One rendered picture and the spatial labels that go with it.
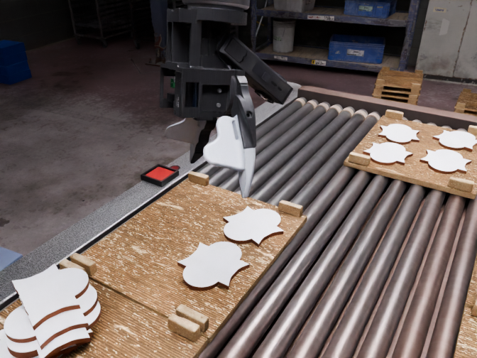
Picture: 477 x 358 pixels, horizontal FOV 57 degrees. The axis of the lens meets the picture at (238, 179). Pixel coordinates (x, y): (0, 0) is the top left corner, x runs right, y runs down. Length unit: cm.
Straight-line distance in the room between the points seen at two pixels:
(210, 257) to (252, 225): 14
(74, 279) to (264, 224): 42
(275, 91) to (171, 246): 51
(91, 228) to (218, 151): 65
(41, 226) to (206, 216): 187
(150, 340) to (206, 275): 17
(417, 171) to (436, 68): 414
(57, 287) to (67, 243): 25
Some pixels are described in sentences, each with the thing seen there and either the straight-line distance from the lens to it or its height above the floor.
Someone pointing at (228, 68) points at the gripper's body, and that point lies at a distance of 51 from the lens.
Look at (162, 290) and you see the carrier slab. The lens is 86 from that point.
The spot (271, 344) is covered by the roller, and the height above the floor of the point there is 92.
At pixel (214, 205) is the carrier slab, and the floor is 94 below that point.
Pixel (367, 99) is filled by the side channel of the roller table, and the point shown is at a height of 95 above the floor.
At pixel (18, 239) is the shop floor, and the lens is 276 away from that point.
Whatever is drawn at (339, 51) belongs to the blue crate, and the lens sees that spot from 538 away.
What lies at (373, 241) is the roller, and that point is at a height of 91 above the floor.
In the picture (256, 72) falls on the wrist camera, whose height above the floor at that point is 138.
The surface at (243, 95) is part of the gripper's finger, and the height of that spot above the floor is 137.
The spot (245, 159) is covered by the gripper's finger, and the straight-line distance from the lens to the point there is 48.
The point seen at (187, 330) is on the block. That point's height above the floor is 96.
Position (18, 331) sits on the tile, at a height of 99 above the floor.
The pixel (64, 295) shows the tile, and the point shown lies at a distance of 80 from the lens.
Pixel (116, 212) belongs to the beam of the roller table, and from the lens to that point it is 112.
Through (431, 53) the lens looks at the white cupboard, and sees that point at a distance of 537.
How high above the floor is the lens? 153
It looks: 30 degrees down
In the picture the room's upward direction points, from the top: straight up
